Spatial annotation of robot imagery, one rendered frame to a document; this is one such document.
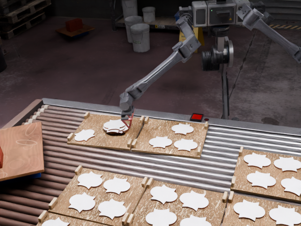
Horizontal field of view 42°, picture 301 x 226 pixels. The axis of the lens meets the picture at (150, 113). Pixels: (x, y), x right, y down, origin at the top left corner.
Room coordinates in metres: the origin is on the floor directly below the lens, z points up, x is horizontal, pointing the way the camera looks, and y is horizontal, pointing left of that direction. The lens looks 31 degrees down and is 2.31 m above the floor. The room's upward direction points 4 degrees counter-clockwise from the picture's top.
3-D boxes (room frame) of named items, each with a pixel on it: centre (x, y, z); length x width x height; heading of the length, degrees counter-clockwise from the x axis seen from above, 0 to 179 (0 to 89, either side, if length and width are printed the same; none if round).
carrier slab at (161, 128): (2.01, -0.12, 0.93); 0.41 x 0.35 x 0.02; 72
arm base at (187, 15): (2.66, -0.30, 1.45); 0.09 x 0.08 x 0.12; 88
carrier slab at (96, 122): (2.14, 0.28, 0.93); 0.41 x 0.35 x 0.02; 73
